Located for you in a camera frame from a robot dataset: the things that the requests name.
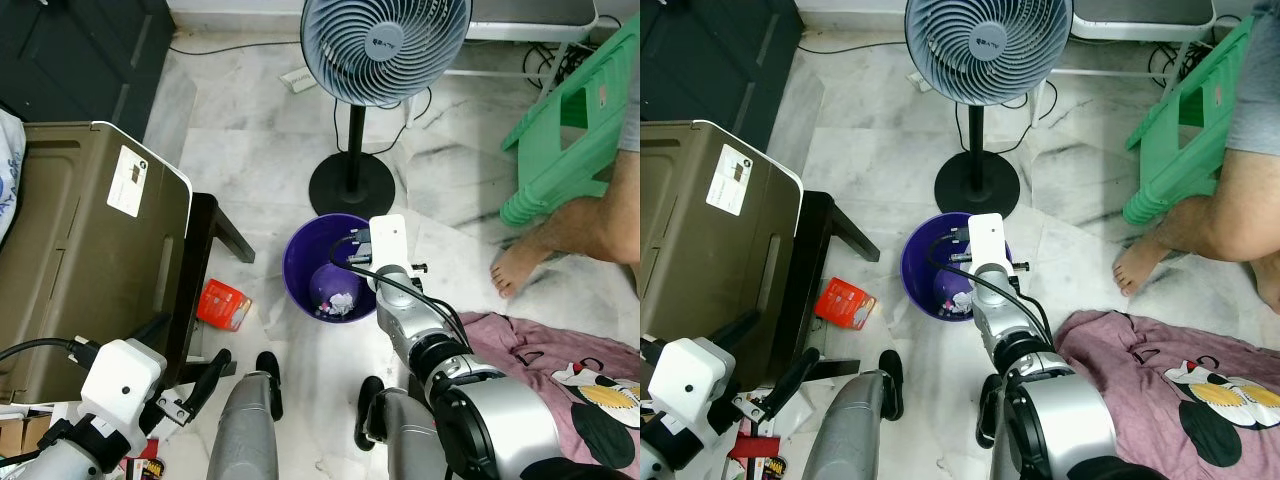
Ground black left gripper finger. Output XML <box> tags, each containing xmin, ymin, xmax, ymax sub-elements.
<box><xmin>712</xmin><ymin>310</ymin><xmax>763</xmax><ymax>353</ymax></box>
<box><xmin>183</xmin><ymin>348</ymin><xmax>234</xmax><ymax>419</ymax></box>
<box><xmin>765</xmin><ymin>347</ymin><xmax>823</xmax><ymax>421</ymax></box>
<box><xmin>125</xmin><ymin>312</ymin><xmax>173</xmax><ymax>352</ymax></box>

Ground purple plastic bucket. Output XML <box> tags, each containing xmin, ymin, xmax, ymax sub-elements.
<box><xmin>900</xmin><ymin>212</ymin><xmax>986</xmax><ymax>323</ymax></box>
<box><xmin>282</xmin><ymin>212</ymin><xmax>383</xmax><ymax>324</ymax></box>

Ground purple white rubbish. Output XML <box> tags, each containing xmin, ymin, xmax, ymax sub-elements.
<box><xmin>308</xmin><ymin>262</ymin><xmax>366</xmax><ymax>319</ymax></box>
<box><xmin>932</xmin><ymin>270</ymin><xmax>976</xmax><ymax>319</ymax></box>

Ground red printed box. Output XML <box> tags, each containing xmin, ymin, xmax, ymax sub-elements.
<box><xmin>120</xmin><ymin>440</ymin><xmax>169</xmax><ymax>480</ymax></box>
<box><xmin>725</xmin><ymin>430</ymin><xmax>793</xmax><ymax>480</ymax></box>

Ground grey robot left leg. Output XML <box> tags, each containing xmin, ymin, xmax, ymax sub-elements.
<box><xmin>800</xmin><ymin>350</ymin><xmax>906</xmax><ymax>480</ymax></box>
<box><xmin>205</xmin><ymin>350</ymin><xmax>284</xmax><ymax>480</ymax></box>

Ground grey robot leg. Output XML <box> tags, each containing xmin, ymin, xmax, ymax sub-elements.
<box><xmin>975</xmin><ymin>372</ymin><xmax>1021</xmax><ymax>480</ymax></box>
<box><xmin>205</xmin><ymin>350</ymin><xmax>284</xmax><ymax>480</ymax></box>
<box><xmin>800</xmin><ymin>350</ymin><xmax>906</xmax><ymax>480</ymax></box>
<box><xmin>355</xmin><ymin>375</ymin><xmax>451</xmax><ymax>480</ymax></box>

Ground red packet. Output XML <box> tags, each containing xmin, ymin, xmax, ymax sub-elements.
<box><xmin>813</xmin><ymin>277</ymin><xmax>877</xmax><ymax>331</ymax></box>
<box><xmin>196</xmin><ymin>279</ymin><xmax>251</xmax><ymax>333</ymax></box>

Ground black side table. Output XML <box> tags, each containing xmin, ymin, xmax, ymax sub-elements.
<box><xmin>160</xmin><ymin>192</ymin><xmax>257</xmax><ymax>386</ymax></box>
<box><xmin>770</xmin><ymin>190</ymin><xmax>881</xmax><ymax>386</ymax></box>

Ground brown plastic storage box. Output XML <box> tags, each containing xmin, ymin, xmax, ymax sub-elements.
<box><xmin>0</xmin><ymin>120</ymin><xmax>193</xmax><ymax>406</ymax></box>
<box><xmin>640</xmin><ymin>120</ymin><xmax>804</xmax><ymax>401</ymax></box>

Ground white label sticker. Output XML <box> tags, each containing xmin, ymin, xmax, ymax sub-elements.
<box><xmin>106</xmin><ymin>146</ymin><xmax>149</xmax><ymax>218</ymax></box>
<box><xmin>705</xmin><ymin>145</ymin><xmax>753</xmax><ymax>217</ymax></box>

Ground grey robot right leg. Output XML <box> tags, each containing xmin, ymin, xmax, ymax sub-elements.
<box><xmin>975</xmin><ymin>372</ymin><xmax>1021</xmax><ymax>480</ymax></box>
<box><xmin>355</xmin><ymin>375</ymin><xmax>451</xmax><ymax>480</ymax></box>

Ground pink cartoon print blanket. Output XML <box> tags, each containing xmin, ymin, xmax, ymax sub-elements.
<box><xmin>1055</xmin><ymin>308</ymin><xmax>1280</xmax><ymax>480</ymax></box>
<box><xmin>455</xmin><ymin>312</ymin><xmax>641</xmax><ymax>476</ymax></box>

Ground grey black standing fan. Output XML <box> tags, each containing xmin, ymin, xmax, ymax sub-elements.
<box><xmin>300</xmin><ymin>0</ymin><xmax>473</xmax><ymax>219</ymax></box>
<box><xmin>905</xmin><ymin>0</ymin><xmax>1074</xmax><ymax>219</ymax></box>

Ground white blue print cloth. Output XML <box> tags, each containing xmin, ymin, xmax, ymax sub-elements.
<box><xmin>0</xmin><ymin>108</ymin><xmax>26</xmax><ymax>251</ymax></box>

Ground person's grey shorts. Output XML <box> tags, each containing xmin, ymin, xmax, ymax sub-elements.
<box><xmin>617</xmin><ymin>60</ymin><xmax>641</xmax><ymax>153</ymax></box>
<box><xmin>1225</xmin><ymin>0</ymin><xmax>1280</xmax><ymax>156</ymax></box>

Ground dark cabinet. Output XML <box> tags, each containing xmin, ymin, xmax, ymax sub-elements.
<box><xmin>640</xmin><ymin>0</ymin><xmax>803</xmax><ymax>151</ymax></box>
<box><xmin>0</xmin><ymin>0</ymin><xmax>176</xmax><ymax>146</ymax></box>

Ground white appliance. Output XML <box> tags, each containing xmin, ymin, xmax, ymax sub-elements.
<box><xmin>465</xmin><ymin>0</ymin><xmax>601</xmax><ymax>43</ymax></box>
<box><xmin>1070</xmin><ymin>0</ymin><xmax>1216</xmax><ymax>41</ymax></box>

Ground person's left bare leg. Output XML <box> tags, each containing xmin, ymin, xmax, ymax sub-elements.
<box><xmin>1250</xmin><ymin>255</ymin><xmax>1280</xmax><ymax>316</ymax></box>

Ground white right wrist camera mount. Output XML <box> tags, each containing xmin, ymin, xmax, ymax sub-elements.
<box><xmin>367</xmin><ymin>213</ymin><xmax>412</xmax><ymax>273</ymax></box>
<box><xmin>965</xmin><ymin>213</ymin><xmax>1009</xmax><ymax>269</ymax></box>

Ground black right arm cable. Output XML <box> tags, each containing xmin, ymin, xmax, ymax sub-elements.
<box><xmin>345</xmin><ymin>262</ymin><xmax>471</xmax><ymax>351</ymax></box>
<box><xmin>945</xmin><ymin>262</ymin><xmax>1056</xmax><ymax>351</ymax></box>

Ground black floor cable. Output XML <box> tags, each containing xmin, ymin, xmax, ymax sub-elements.
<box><xmin>168</xmin><ymin>35</ymin><xmax>304</xmax><ymax>57</ymax></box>
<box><xmin>797</xmin><ymin>35</ymin><xmax>909</xmax><ymax>57</ymax></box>

